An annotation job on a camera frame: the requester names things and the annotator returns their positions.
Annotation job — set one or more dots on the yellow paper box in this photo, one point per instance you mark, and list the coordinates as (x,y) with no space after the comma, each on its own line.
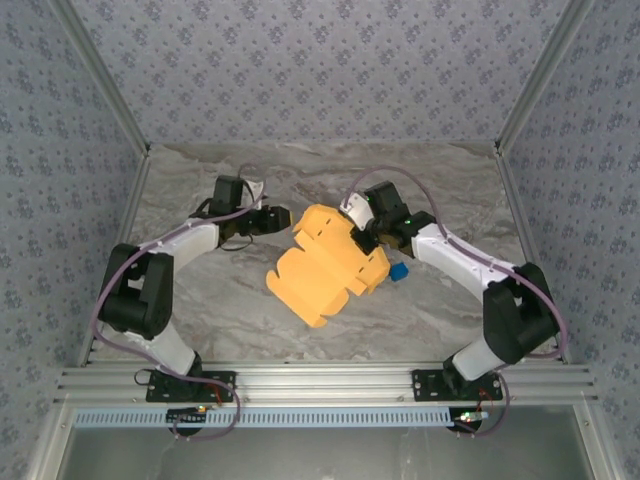
(320,270)

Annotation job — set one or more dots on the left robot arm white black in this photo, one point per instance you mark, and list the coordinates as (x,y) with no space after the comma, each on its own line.
(135,300)

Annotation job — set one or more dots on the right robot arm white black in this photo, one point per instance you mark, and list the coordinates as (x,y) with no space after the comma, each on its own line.
(520,310)

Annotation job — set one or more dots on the small blue cube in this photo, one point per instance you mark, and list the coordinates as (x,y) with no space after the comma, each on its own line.
(399,273)

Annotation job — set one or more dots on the aluminium mounting beam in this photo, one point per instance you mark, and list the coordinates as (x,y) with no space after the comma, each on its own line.
(325,382)

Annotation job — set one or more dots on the small circuit board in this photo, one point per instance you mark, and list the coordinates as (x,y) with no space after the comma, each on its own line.
(470,416)
(187,415)

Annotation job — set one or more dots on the grey metal panel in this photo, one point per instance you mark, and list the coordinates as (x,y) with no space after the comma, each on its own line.
(325,455)

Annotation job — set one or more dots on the aluminium side rail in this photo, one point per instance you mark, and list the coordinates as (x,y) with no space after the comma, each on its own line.
(122,240)
(522,225)

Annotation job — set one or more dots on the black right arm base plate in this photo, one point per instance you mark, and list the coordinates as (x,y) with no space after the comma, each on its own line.
(427,385)

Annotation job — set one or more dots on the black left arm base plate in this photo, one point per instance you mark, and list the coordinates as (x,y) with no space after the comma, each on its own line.
(220,387)

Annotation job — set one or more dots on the aluminium frame post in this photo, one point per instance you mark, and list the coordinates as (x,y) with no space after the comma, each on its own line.
(542,75)
(102,75)

